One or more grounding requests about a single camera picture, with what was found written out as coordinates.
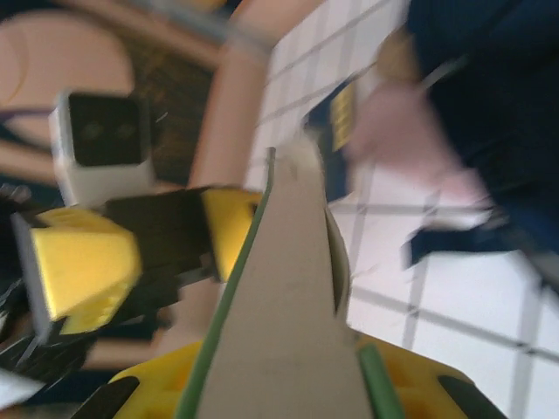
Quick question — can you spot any green book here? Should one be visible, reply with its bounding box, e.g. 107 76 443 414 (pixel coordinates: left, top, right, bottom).
174 143 407 419

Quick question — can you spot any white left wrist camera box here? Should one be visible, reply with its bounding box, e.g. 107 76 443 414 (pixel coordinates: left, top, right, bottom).
49 90 157 207

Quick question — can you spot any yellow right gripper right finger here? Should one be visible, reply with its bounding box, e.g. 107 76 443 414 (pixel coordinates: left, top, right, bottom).
355 335 511 419

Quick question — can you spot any navy blue backpack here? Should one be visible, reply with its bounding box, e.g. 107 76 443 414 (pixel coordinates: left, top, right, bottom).
379 0 559 289

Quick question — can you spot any blue book with yellow label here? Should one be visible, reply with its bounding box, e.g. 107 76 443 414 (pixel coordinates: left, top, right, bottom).
303 78 376 204

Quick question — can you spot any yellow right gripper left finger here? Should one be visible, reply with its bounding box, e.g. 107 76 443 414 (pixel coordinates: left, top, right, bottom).
76 340 206 419

